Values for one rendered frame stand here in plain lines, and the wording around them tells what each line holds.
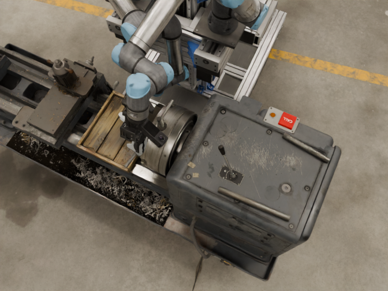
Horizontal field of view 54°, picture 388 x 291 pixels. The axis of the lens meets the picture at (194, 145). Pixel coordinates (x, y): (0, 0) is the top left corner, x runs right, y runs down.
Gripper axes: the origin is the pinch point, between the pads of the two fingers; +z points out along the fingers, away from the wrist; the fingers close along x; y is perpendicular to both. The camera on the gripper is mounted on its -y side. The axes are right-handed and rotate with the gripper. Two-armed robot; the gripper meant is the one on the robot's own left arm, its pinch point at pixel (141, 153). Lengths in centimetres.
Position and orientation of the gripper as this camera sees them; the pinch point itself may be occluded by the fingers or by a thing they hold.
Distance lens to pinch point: 145.3
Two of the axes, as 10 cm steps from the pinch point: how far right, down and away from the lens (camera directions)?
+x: -4.2, 6.6, -6.3
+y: -9.0, -3.9, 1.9
